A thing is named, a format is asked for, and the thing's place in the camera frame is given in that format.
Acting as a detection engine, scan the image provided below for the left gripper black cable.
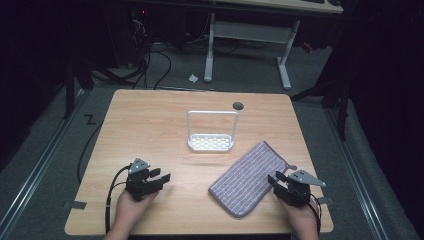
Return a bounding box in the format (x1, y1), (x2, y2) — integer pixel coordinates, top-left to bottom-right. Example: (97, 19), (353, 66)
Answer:
(104, 164), (132, 234)

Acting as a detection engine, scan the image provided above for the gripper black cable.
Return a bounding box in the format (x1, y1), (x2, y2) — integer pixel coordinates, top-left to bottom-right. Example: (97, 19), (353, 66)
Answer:
(104, 164), (132, 234)
(301, 193), (323, 234)

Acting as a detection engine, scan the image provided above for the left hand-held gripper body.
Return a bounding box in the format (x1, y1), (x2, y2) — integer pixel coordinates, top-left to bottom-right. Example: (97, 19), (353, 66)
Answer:
(125, 157), (160, 202)

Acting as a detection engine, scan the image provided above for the white-legged desk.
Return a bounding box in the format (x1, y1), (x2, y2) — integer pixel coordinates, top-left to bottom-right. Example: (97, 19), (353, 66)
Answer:
(203, 0), (344, 91)

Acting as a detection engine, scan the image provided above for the grey knitted cloth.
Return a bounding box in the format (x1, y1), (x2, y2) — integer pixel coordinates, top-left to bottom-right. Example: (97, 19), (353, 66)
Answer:
(208, 140), (298, 219)

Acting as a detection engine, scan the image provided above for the white towel rack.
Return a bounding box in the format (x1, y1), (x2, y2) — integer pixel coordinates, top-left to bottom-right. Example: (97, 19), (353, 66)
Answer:
(186, 110), (240, 153)

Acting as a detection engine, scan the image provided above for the person's right hand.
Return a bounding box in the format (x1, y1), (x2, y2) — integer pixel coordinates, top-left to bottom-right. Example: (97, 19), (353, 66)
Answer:
(276, 196), (320, 236)

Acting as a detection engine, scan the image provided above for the black metal stand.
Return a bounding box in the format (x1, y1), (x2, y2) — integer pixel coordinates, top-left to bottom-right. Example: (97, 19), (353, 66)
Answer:
(63, 58), (96, 120)
(289, 78), (351, 142)

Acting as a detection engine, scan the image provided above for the bundle of black cables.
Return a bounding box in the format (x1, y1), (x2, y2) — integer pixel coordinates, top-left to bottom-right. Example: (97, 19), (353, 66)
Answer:
(128, 8), (173, 91)

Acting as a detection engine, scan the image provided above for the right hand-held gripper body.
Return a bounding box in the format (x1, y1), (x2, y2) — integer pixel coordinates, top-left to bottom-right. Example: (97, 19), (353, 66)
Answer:
(273, 169), (327, 208)

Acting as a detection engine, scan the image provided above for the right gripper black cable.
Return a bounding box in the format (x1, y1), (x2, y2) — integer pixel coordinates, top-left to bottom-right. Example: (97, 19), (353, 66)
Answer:
(301, 193), (323, 234)

